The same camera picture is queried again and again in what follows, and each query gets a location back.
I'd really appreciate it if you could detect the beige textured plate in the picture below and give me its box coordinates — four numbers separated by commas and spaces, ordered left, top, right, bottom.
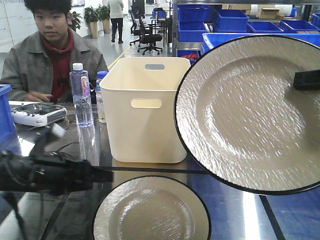
174, 35, 320, 195
93, 176, 211, 240

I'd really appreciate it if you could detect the blue plastic crate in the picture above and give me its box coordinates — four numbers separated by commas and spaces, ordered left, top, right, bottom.
200, 32, 320, 55

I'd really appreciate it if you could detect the small blue bin left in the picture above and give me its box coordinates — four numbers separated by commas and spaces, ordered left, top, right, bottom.
0, 84, 15, 144

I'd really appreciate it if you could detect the seated man grey jacket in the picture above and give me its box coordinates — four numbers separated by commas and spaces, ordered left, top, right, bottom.
0, 0, 108, 103

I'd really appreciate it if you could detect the white remote controller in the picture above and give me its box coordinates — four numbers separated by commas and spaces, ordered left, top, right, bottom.
11, 103, 67, 127

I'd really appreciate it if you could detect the black office chair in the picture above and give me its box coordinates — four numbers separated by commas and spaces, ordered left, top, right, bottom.
129, 10, 163, 55

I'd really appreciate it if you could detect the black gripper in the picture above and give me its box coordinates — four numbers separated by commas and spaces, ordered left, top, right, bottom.
0, 150, 113, 195

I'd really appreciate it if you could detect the small blue capped bottle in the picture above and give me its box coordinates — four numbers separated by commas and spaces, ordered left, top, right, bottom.
95, 71, 108, 124

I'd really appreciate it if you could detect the cream plastic storage bin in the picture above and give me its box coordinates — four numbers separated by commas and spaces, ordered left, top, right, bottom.
100, 57, 191, 164

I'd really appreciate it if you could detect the clear water bottle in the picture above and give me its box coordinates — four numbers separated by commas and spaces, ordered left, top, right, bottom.
69, 63, 94, 127

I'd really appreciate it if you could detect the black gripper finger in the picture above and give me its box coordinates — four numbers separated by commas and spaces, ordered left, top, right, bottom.
293, 69, 320, 91

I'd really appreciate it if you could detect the standing person in background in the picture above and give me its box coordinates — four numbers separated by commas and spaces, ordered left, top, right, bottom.
107, 0, 124, 44

